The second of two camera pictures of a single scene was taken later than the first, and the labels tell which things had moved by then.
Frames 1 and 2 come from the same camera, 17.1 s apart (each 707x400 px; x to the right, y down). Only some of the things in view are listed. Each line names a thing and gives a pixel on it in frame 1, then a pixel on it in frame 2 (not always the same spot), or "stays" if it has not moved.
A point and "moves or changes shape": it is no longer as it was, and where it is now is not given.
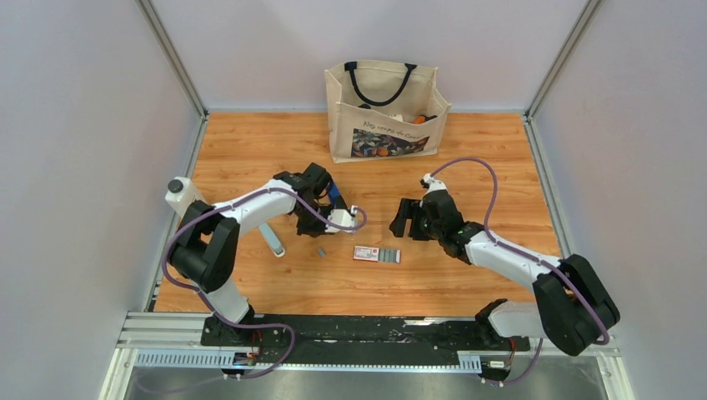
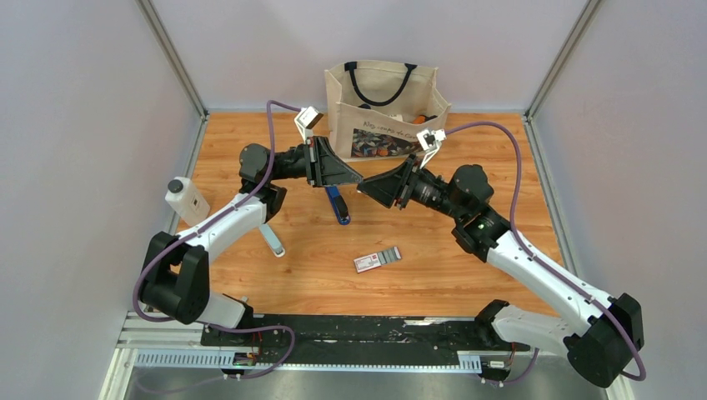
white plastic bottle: (181, 193) stays
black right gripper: (408, 209) to (397, 184)
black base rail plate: (356, 338) stays
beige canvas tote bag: (383, 110) stays
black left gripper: (303, 230) to (323, 168)
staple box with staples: (383, 255) moves or changes shape
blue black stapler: (335, 197) stays
